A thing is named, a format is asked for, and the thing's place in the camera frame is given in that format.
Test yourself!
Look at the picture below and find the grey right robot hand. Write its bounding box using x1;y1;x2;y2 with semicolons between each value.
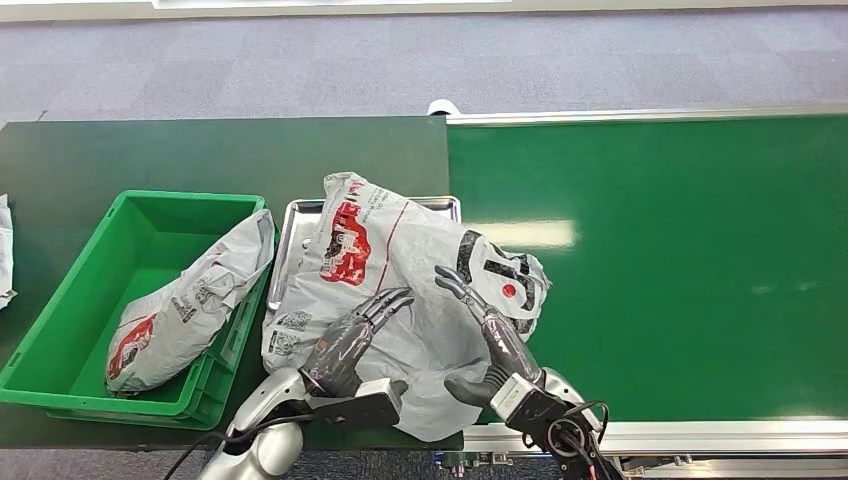
433;264;547;409

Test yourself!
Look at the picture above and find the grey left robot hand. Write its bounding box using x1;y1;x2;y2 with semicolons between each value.
301;286;416;399

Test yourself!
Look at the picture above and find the grey package with black logo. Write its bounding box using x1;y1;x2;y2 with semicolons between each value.
261;172;552;444

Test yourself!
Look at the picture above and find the electronic weighing scale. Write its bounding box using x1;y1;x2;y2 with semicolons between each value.
264;195;463;314

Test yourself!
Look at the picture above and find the grey courier bag package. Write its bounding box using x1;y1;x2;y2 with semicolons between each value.
0;193;18;311
104;209;278;397

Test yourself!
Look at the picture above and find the green plastic basket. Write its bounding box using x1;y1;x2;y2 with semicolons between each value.
0;190;273;432

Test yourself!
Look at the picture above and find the green conveyor belt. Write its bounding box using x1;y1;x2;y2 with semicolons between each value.
445;115;848;425

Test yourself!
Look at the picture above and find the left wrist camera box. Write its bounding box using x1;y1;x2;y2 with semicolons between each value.
309;377;409;429

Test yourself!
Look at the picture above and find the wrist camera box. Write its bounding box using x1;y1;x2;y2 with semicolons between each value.
309;377;409;429
490;374;572;440

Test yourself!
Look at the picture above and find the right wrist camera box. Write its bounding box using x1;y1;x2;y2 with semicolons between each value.
490;374;572;440

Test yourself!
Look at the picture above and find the metal conveyor bracket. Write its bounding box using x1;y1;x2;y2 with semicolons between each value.
433;450;513;480

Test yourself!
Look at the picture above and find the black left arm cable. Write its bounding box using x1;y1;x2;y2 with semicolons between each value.
162;413;314;480

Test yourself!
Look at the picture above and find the silver conveyor frame rail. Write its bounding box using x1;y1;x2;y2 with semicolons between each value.
445;104;848;127
461;417;848;458

